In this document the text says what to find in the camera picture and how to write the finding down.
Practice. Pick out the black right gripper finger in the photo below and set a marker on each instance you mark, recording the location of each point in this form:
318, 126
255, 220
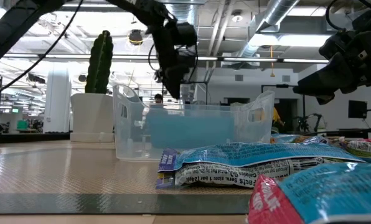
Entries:
326, 99
325, 77

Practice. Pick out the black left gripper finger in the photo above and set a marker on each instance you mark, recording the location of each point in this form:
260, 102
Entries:
174, 82

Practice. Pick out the purple-ended blue granola bar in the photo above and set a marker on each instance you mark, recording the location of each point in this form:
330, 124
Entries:
251, 154

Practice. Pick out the red-ended blue granola bar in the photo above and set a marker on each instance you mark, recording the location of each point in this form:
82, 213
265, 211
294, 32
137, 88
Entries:
328, 193

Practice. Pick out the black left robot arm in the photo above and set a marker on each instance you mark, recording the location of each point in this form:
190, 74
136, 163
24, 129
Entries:
11, 28

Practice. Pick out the green white granola bar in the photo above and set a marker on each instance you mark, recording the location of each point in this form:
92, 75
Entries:
363, 149

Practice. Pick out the person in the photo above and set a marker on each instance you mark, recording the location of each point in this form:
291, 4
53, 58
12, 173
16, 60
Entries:
158, 99
277, 118

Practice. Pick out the black monitor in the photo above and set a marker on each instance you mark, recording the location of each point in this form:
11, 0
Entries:
357, 109

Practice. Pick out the black workbench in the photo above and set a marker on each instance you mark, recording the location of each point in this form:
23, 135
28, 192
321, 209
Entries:
356, 133

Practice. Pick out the teal plastic bin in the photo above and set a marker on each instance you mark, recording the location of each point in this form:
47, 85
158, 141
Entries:
188, 130

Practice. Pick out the clear plastic bin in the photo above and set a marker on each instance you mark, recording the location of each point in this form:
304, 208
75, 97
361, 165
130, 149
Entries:
129, 137

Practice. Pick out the ceiling light strip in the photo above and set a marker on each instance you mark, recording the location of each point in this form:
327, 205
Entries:
251, 59

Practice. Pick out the white plant pot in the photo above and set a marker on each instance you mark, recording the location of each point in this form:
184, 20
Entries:
90, 115

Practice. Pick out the clear plastic tray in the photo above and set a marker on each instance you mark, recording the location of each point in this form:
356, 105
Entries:
79, 180

